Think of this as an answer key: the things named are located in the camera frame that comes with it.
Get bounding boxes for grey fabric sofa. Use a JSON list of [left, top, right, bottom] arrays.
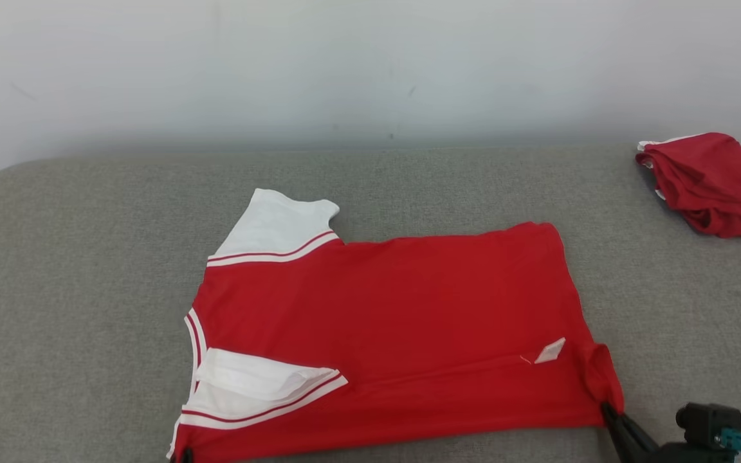
[[0, 145, 741, 463]]

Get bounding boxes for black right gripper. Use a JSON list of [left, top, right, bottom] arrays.
[[600, 401, 741, 463]]

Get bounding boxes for red shirt white sleeves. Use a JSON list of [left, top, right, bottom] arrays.
[[166, 188, 626, 463]]

